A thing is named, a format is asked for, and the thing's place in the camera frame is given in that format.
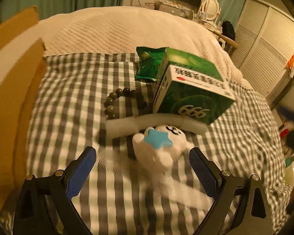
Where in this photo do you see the white plush toy blue star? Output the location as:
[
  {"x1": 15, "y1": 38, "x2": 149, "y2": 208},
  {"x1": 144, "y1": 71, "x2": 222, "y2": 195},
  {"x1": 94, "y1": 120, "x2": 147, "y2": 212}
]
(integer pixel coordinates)
[{"x1": 132, "y1": 124, "x2": 189, "y2": 177}]

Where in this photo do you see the green medicine box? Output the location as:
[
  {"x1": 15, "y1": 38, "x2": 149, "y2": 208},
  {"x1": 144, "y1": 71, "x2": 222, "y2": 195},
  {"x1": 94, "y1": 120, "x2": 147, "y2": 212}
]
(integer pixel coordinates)
[{"x1": 152, "y1": 48, "x2": 236, "y2": 125}]

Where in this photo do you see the white oval vanity mirror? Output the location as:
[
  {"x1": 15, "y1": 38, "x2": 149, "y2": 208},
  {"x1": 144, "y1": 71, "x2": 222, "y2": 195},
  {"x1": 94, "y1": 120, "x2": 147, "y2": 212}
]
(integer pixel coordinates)
[{"x1": 200, "y1": 0, "x2": 221, "y2": 21}]

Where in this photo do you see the white purple cream tube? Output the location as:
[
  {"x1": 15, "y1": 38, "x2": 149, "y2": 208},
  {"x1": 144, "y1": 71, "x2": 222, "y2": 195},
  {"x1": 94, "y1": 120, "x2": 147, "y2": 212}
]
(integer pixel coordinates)
[{"x1": 162, "y1": 175, "x2": 217, "y2": 211}]

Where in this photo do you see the white quilted bed cover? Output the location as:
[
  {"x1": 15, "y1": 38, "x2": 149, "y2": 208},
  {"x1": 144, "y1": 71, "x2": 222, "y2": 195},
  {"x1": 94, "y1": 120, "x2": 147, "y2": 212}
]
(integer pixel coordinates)
[{"x1": 37, "y1": 6, "x2": 253, "y2": 91}]

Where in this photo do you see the green snack packet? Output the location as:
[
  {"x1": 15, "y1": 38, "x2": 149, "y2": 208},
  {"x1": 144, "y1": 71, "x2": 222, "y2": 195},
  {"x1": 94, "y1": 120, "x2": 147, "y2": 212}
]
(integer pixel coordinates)
[{"x1": 135, "y1": 46, "x2": 171, "y2": 81}]

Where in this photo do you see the cluttered dresser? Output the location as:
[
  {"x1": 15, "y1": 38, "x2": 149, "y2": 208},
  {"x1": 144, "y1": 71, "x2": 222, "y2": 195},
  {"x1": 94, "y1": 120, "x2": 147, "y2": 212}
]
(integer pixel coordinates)
[{"x1": 155, "y1": 1, "x2": 195, "y2": 17}]

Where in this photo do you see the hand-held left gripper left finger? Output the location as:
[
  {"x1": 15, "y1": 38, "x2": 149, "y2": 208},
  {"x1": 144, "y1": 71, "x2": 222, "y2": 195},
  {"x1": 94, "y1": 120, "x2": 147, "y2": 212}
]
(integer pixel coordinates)
[{"x1": 13, "y1": 146, "x2": 97, "y2": 235}]

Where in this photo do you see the orange bag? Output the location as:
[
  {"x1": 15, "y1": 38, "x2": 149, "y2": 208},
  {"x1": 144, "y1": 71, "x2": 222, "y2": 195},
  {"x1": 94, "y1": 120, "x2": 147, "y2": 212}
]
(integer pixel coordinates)
[{"x1": 285, "y1": 51, "x2": 294, "y2": 70}]

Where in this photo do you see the black bag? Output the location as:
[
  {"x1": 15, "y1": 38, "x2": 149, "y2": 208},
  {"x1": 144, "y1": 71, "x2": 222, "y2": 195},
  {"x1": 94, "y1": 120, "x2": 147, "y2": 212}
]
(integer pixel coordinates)
[{"x1": 222, "y1": 21, "x2": 236, "y2": 41}]

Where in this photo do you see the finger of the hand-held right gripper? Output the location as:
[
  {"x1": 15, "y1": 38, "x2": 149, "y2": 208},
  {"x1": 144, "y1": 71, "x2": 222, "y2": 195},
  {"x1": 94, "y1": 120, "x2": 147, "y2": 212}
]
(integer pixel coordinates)
[{"x1": 277, "y1": 104, "x2": 294, "y2": 128}]

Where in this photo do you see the brown cardboard box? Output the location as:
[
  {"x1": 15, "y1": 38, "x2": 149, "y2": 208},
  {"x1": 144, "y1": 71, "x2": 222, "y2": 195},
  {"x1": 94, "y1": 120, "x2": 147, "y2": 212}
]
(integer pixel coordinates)
[{"x1": 0, "y1": 6, "x2": 48, "y2": 213}]

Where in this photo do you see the dark bead bracelet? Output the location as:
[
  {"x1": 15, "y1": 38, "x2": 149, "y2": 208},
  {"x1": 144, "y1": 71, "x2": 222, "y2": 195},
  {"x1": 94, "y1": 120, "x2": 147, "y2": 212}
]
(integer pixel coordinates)
[{"x1": 104, "y1": 87, "x2": 149, "y2": 120}]

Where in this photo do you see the grey checked cloth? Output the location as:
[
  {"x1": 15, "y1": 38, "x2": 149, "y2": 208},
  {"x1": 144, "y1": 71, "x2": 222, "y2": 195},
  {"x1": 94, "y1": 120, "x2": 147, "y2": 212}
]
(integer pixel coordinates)
[{"x1": 0, "y1": 52, "x2": 288, "y2": 235}]

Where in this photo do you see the white louvred wardrobe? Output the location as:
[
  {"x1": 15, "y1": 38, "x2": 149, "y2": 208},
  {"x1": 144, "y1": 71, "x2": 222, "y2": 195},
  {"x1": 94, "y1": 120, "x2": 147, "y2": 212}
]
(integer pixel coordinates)
[{"x1": 234, "y1": 0, "x2": 294, "y2": 103}]

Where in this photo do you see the wooden chair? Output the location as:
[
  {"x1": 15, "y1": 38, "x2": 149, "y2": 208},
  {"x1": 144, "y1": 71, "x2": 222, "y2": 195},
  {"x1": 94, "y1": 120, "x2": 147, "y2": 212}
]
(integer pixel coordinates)
[{"x1": 212, "y1": 28, "x2": 238, "y2": 52}]

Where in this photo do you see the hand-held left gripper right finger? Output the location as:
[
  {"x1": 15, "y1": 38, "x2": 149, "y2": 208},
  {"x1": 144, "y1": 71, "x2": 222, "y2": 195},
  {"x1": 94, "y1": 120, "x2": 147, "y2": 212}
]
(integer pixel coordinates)
[{"x1": 189, "y1": 147, "x2": 272, "y2": 235}]

